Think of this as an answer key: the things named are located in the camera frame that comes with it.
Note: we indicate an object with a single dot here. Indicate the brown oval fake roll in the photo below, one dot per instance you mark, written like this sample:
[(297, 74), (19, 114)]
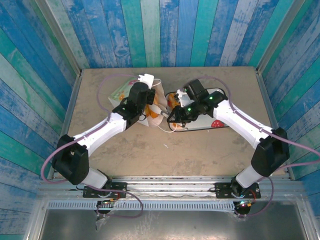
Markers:
[(175, 123)]

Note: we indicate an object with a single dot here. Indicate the floral green paper bag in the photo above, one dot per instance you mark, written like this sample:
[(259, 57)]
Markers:
[(120, 92)]

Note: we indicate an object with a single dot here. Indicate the striped round fake bun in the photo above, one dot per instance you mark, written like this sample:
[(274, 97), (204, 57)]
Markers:
[(172, 100)]

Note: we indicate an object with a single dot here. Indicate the orange twisted fake pastry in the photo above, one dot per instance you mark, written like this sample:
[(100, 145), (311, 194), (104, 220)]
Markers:
[(152, 112)]

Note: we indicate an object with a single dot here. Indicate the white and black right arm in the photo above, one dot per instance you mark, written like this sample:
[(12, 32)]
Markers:
[(237, 117)]

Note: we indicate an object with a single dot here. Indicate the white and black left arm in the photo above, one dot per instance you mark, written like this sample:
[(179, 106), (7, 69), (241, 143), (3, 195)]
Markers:
[(100, 130)]

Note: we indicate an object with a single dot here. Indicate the white strawberry print tray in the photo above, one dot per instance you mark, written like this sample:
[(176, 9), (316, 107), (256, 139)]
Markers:
[(200, 125)]

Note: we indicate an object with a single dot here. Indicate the steel sheet panel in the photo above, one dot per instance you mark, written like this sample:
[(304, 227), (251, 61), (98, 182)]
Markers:
[(175, 225)]

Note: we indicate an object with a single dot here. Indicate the aluminium mounting rail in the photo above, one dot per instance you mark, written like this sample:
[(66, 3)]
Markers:
[(170, 187)]

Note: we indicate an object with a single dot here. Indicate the aluminium table side rail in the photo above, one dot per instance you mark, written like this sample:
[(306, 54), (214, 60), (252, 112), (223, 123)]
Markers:
[(72, 100), (266, 100)]

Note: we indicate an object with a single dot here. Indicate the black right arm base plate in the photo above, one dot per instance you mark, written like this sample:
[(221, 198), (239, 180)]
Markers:
[(222, 190)]

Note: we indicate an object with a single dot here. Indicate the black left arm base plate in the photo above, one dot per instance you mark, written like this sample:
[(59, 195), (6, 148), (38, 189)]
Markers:
[(117, 187)]

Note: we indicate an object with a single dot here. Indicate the aluminium frame post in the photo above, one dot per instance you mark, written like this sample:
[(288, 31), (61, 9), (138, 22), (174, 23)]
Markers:
[(63, 42), (280, 37)]

